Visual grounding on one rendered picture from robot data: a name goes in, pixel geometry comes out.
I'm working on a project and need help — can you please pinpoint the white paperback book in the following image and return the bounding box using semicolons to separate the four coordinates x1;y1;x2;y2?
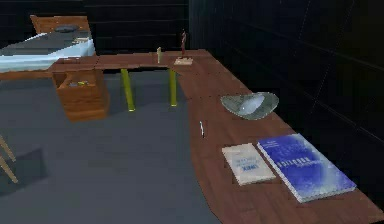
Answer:
221;142;277;186

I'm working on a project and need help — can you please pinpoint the dark grey pillow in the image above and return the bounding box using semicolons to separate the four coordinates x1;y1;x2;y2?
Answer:
54;24;81;34

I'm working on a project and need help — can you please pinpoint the bed with pale blue cover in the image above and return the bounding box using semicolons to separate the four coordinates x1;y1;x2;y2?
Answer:
0;14;97;81

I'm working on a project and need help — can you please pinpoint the dark red statuette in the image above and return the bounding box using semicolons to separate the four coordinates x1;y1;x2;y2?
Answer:
180;29;188;56

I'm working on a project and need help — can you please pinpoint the brown wooden L-shaped desk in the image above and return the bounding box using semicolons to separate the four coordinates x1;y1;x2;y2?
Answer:
49;49;384;224

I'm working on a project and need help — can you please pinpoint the blue spiral notebook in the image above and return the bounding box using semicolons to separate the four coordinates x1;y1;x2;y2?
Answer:
256;133;358;204

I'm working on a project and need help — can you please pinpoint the beige flat card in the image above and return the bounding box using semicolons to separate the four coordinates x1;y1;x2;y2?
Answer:
173;57;194;66

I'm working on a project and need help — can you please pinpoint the small yellow grey item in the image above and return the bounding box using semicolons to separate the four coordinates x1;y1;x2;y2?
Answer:
68;80;90;88

